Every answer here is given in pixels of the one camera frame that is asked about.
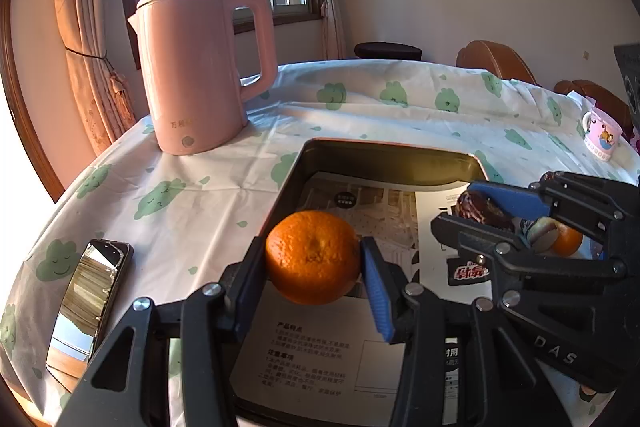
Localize cut purple fruit half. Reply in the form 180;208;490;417
524;217;560;254

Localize large orange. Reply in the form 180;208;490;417
265;210;360;306

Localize black snack packet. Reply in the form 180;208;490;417
446;258;490;287

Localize small orange tangerine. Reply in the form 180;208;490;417
551;222;582;258

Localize pink cartoon mug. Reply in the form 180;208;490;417
582;107;623;161

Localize brown wooden chair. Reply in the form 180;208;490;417
553;80;634;134
456;40;537;86

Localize black smartphone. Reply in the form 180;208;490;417
46;239;134;393

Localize printed paper leaflet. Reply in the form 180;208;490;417
231;173;491;426

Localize rectangular metal tin box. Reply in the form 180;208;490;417
231;139;491;426

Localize white green cloud tablecloth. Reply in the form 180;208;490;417
1;61;639;421

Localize black round stool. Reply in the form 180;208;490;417
354;41;422;62

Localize pink electric kettle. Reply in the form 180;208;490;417
128;0;278;156

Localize left peach curtain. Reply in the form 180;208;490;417
53;0;136;155

